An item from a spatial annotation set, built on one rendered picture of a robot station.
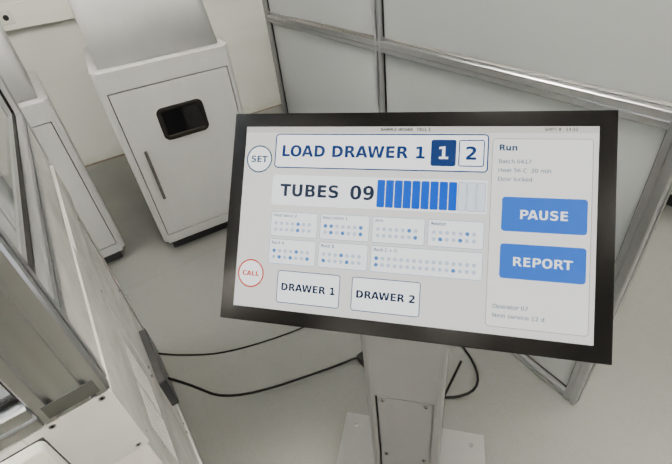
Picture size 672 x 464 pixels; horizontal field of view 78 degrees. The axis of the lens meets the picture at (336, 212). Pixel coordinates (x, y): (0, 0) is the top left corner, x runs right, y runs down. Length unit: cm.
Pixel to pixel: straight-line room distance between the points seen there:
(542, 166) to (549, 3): 66
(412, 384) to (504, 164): 48
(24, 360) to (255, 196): 34
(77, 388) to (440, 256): 49
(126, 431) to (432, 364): 50
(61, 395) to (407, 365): 54
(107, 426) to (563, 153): 71
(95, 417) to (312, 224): 39
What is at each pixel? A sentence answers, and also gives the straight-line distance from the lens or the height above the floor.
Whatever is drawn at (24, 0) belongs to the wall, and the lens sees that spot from 364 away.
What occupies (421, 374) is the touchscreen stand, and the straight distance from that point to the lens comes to 84.
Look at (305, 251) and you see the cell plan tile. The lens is 59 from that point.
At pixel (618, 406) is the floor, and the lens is 180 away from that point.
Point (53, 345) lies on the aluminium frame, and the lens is 61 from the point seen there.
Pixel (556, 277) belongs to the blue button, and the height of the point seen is 104.
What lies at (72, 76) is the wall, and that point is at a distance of 373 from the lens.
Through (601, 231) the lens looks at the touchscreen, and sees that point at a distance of 60.
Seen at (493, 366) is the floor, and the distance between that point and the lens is 175.
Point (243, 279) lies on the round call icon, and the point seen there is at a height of 101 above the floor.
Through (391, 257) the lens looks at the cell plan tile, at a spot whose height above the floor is 105.
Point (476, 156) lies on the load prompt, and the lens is 58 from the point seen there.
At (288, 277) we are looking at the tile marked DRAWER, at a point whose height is 101.
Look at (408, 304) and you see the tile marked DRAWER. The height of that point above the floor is 100.
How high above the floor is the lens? 143
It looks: 35 degrees down
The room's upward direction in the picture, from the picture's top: 7 degrees counter-clockwise
